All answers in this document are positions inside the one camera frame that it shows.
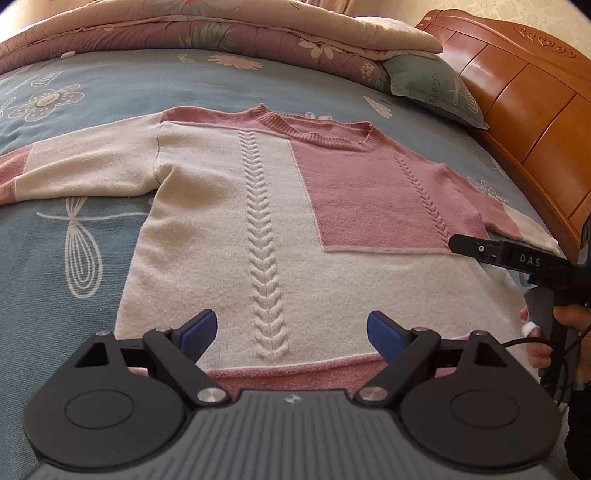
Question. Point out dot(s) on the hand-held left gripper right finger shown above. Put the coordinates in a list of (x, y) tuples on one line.
[(385, 336)]

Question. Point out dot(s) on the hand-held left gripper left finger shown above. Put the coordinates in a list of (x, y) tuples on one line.
[(198, 334)]

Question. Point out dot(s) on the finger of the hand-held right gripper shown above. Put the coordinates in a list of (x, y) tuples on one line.
[(508, 256)]

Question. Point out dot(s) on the pink and cream knit sweater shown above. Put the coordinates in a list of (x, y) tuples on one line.
[(207, 207)]

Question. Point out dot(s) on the person's right forearm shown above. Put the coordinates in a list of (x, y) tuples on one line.
[(581, 429)]

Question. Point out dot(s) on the person's right hand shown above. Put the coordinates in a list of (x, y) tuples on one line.
[(538, 355)]

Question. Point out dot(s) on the wooden bed headboard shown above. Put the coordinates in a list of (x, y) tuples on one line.
[(531, 115)]

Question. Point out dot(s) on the grey-green floral pillow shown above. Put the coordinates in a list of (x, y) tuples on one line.
[(429, 87)]

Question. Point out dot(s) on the blue floral bed sheet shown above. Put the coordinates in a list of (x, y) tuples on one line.
[(115, 83)]

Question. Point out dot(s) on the pink floral folded quilt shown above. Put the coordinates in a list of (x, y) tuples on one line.
[(161, 32)]

